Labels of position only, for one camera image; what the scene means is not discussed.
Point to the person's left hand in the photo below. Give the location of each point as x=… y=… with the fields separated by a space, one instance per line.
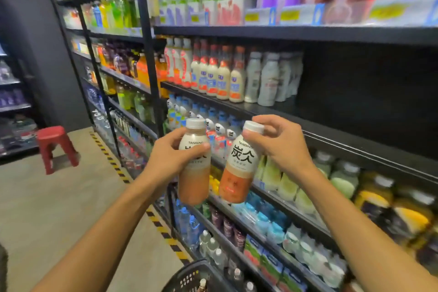
x=164 y=161

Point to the person's right hand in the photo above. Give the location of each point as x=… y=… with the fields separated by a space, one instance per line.
x=287 y=144

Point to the black shopping basket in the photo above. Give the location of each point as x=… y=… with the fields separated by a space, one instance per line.
x=184 y=279

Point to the person's left forearm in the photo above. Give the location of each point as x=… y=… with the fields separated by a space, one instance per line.
x=102 y=244

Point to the person's right forearm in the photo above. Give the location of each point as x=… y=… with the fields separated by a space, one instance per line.
x=359 y=233

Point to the row of pale green bottles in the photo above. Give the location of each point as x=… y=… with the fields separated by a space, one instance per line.
x=287 y=187

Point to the row of small yellow bottles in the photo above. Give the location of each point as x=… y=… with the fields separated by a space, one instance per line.
x=215 y=185

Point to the row of green drink bottles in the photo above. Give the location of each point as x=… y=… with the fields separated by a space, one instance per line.
x=206 y=209

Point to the row of light green bottles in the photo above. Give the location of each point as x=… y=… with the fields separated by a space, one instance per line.
x=137 y=103

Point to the row of blue water bottles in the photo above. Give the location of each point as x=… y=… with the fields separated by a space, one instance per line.
x=186 y=223

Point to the row of white milk bottles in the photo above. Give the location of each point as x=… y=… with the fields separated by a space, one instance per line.
x=268 y=79

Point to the row of blue drink bottles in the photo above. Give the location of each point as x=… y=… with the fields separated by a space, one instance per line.
x=267 y=223

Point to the row of purple drink bottles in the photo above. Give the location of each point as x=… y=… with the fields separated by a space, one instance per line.
x=227 y=226

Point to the row of red capped cream bottles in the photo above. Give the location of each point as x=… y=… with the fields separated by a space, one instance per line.
x=222 y=79

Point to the row of orange drink bottles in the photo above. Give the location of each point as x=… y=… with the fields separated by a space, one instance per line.
x=143 y=69

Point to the row of clear water bottles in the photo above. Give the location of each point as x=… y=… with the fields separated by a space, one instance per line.
x=210 y=245

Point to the row of clear white capped bottles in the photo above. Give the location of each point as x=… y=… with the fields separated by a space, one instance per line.
x=308 y=250

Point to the row of dark purple bottles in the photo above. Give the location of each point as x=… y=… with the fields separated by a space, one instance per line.
x=116 y=60

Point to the row of green drink cartons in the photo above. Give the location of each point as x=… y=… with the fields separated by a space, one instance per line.
x=260 y=254

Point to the red plastic stool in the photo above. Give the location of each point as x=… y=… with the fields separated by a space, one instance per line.
x=51 y=134

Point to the row of yellow dark label bottles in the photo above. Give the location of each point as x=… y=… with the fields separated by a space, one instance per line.
x=407 y=216

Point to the black drinks cooler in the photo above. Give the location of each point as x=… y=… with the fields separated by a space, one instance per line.
x=17 y=107

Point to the row of yellow green bottles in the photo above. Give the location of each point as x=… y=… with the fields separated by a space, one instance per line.
x=116 y=11

